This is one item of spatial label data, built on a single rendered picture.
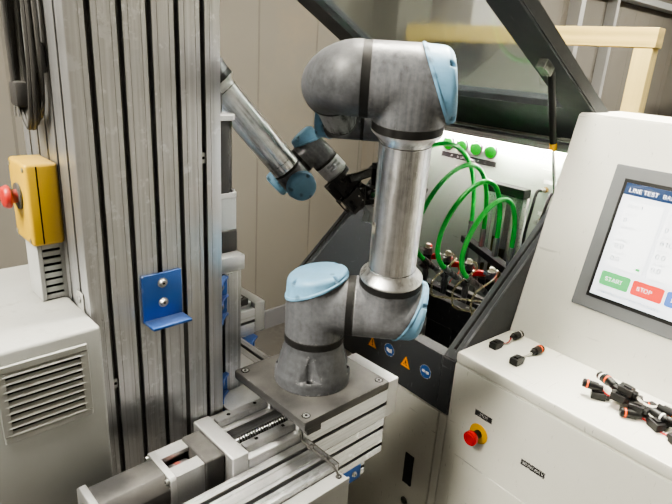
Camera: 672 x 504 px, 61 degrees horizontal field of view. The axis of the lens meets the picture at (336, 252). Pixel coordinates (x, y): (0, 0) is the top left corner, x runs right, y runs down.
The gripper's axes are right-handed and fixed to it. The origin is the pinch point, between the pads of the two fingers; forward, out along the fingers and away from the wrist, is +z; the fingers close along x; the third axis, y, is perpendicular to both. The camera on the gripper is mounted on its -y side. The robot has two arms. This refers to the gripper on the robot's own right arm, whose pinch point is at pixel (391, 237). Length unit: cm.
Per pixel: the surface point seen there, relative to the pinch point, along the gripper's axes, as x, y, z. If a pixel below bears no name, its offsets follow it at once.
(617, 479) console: 65, -3, 32
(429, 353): 14.8, -3.1, 27.9
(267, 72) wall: -173, -71, -32
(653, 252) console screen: 51, -32, -6
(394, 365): 3.1, -3.1, 37.3
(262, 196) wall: -173, -69, 36
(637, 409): 62, -12, 21
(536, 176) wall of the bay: 4, -57, -12
